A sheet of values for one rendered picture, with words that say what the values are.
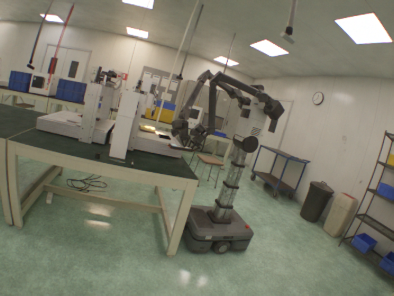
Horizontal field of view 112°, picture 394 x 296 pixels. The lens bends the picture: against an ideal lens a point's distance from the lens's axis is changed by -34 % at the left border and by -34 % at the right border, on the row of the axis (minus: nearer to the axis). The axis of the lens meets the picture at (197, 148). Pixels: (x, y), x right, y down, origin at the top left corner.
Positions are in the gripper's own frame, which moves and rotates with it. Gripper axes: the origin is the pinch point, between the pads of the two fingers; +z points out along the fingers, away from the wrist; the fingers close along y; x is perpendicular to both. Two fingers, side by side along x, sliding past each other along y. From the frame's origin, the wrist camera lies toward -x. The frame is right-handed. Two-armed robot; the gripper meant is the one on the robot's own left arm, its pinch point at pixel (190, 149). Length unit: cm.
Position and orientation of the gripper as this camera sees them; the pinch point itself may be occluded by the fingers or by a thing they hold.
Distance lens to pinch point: 164.9
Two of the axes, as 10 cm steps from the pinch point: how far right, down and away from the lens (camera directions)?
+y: 3.8, 2.8, -8.8
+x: 6.3, 6.2, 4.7
